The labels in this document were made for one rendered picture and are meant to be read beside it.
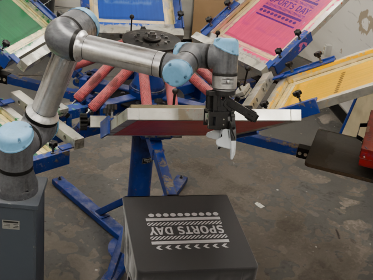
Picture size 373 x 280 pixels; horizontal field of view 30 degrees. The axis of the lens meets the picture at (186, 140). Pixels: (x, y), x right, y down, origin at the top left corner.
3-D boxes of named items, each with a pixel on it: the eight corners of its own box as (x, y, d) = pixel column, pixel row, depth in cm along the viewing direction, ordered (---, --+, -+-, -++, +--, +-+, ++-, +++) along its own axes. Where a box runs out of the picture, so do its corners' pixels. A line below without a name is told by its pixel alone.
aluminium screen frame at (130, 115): (301, 120, 232) (301, 109, 232) (127, 119, 219) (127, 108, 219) (235, 135, 308) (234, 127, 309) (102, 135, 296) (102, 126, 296)
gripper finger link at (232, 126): (227, 145, 208) (224, 119, 212) (233, 145, 209) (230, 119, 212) (231, 138, 204) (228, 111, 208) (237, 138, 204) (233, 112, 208)
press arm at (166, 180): (198, 268, 264) (200, 255, 261) (182, 268, 263) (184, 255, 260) (150, 119, 370) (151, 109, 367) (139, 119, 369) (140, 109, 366)
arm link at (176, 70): (30, 23, 202) (189, 59, 191) (48, 13, 211) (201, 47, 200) (30, 60, 207) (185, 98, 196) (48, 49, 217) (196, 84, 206)
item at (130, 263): (152, 335, 263) (160, 268, 247) (130, 337, 261) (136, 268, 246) (137, 259, 302) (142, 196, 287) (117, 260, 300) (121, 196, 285)
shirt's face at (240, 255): (257, 267, 254) (257, 266, 254) (139, 272, 245) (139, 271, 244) (226, 195, 295) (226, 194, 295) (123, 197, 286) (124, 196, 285)
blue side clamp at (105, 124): (120, 134, 267) (120, 115, 267) (107, 134, 266) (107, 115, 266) (111, 138, 296) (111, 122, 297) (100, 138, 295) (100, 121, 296)
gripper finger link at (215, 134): (202, 141, 221) (207, 121, 215) (220, 141, 223) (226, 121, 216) (204, 149, 219) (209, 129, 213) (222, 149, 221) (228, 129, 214)
